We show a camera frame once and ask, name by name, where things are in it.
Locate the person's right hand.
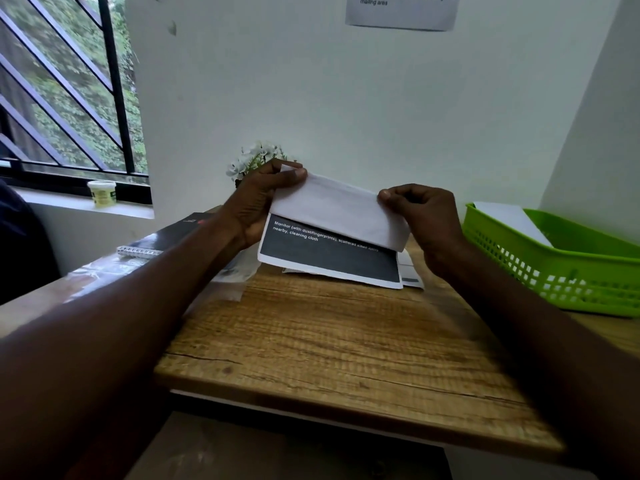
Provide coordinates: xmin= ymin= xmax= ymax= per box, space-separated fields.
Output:
xmin=377 ymin=183 xmax=469 ymax=281

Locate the person's left hand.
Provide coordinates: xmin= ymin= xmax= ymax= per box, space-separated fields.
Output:
xmin=219 ymin=158 xmax=309 ymax=251

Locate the grey lined printed document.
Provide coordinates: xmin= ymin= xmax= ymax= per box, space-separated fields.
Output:
xmin=281 ymin=249 xmax=425 ymax=290

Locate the clear plastic sleeve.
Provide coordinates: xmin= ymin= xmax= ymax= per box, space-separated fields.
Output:
xmin=63 ymin=243 xmax=262 ymax=304

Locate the white envelope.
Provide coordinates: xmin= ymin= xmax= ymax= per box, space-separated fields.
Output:
xmin=471 ymin=201 xmax=554 ymax=249

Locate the printed sheet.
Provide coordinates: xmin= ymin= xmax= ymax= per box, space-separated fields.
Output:
xmin=257 ymin=164 xmax=413 ymax=291

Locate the green plastic basket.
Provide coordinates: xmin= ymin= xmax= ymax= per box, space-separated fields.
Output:
xmin=461 ymin=202 xmax=640 ymax=319

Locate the person's left forearm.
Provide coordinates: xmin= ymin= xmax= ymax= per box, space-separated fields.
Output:
xmin=0 ymin=214 xmax=246 ymax=480

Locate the person's right forearm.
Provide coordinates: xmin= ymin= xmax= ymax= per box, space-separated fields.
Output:
xmin=439 ymin=244 xmax=640 ymax=480

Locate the white flower plant in pot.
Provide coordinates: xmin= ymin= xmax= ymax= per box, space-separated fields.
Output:
xmin=225 ymin=140 xmax=297 ymax=189

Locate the black spiral notebook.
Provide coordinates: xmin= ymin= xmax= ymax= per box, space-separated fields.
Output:
xmin=115 ymin=211 xmax=217 ymax=261

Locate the small cream jar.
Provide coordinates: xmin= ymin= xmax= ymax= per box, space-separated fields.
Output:
xmin=86 ymin=179 xmax=119 ymax=209

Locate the black window grille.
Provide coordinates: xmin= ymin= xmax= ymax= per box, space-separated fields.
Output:
xmin=0 ymin=0 xmax=153 ymax=206

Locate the white window sill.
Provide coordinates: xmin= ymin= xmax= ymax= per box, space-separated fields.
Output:
xmin=9 ymin=186 xmax=157 ymax=221

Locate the paper notice sheet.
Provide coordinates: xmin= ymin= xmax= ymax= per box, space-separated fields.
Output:
xmin=344 ymin=0 xmax=463 ymax=33

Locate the black backpack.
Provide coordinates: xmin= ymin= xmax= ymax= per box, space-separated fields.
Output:
xmin=0 ymin=178 xmax=62 ymax=307

